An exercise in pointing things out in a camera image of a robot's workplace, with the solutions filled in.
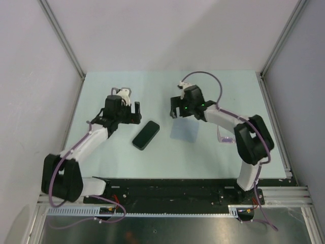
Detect dark green glasses case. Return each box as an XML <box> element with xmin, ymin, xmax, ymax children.
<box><xmin>132</xmin><ymin>120</ymin><xmax>160</xmax><ymax>150</ymax></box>

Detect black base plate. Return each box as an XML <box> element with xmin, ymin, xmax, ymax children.
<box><xmin>83</xmin><ymin>177</ymin><xmax>297</xmax><ymax>214</ymax></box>

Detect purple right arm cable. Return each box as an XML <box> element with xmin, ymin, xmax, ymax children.
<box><xmin>181</xmin><ymin>71</ymin><xmax>279</xmax><ymax>232</ymax></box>

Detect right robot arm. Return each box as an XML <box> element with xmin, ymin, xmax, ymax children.
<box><xmin>170</xmin><ymin>83</ymin><xmax>274</xmax><ymax>204</ymax></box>

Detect front aluminium crossbar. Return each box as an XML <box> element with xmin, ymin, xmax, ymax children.
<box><xmin>37</xmin><ymin>187</ymin><xmax>313</xmax><ymax>207</ymax></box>

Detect white slotted cable duct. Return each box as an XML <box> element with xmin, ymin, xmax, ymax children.
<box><xmin>47</xmin><ymin>205</ymin><xmax>241</xmax><ymax>219</ymax></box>

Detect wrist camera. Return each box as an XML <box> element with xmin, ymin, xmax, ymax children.
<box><xmin>177</xmin><ymin>80</ymin><xmax>192</xmax><ymax>89</ymax></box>
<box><xmin>115</xmin><ymin>87</ymin><xmax>132</xmax><ymax>106</ymax></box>

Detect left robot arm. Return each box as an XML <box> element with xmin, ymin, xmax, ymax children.
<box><xmin>41</xmin><ymin>87</ymin><xmax>142</xmax><ymax>208</ymax></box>

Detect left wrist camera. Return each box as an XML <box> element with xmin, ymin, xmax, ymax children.
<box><xmin>115</xmin><ymin>87</ymin><xmax>132</xmax><ymax>106</ymax></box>

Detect aluminium frame post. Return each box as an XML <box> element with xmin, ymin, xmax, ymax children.
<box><xmin>259</xmin><ymin>0</ymin><xmax>310</xmax><ymax>78</ymax></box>
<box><xmin>38</xmin><ymin>0</ymin><xmax>86</xmax><ymax>81</ymax></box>

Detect right aluminium frame post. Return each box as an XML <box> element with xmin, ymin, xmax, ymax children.
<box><xmin>259</xmin><ymin>0</ymin><xmax>310</xmax><ymax>78</ymax></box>

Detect left aluminium frame post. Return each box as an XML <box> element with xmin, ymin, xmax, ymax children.
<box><xmin>38</xmin><ymin>0</ymin><xmax>86</xmax><ymax>81</ymax></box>

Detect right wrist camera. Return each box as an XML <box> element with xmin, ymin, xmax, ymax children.
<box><xmin>177</xmin><ymin>80</ymin><xmax>192</xmax><ymax>89</ymax></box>

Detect pink transparent sunglasses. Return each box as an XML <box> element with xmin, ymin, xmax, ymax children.
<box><xmin>217</xmin><ymin>127</ymin><xmax>236</xmax><ymax>144</ymax></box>

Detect light blue cleaning cloth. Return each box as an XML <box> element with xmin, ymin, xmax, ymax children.
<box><xmin>170</xmin><ymin>117</ymin><xmax>199</xmax><ymax>143</ymax></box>

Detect aluminium rail right edge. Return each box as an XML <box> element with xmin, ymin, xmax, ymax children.
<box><xmin>256</xmin><ymin>72</ymin><xmax>294</xmax><ymax>179</ymax></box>

